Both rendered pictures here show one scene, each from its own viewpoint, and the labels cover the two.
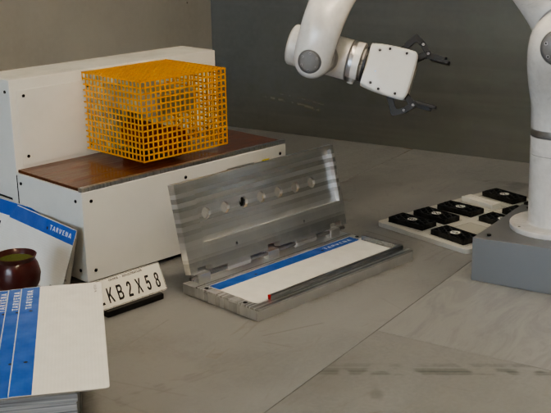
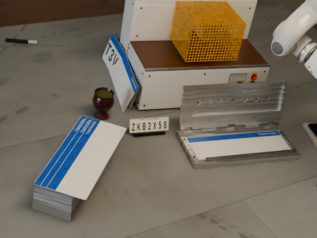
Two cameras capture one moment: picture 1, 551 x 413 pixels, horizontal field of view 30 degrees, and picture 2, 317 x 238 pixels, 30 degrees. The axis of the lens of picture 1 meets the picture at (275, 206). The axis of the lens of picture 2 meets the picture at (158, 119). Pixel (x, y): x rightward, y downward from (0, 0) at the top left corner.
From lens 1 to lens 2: 0.76 m
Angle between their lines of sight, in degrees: 26
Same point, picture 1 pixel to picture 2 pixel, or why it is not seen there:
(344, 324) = (231, 189)
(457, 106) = not seen: outside the picture
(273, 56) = not seen: outside the picture
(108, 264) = (151, 104)
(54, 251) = (129, 90)
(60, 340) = (86, 161)
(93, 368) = (87, 185)
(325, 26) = (290, 35)
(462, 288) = (305, 190)
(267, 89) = not seen: outside the picture
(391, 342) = (243, 210)
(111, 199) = (161, 77)
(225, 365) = (161, 190)
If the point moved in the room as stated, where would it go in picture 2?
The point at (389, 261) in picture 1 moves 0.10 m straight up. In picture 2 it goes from (283, 157) to (290, 137)
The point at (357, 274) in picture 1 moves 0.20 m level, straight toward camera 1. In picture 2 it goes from (260, 159) to (238, 187)
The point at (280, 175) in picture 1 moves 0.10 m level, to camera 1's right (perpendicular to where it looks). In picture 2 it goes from (249, 92) to (273, 101)
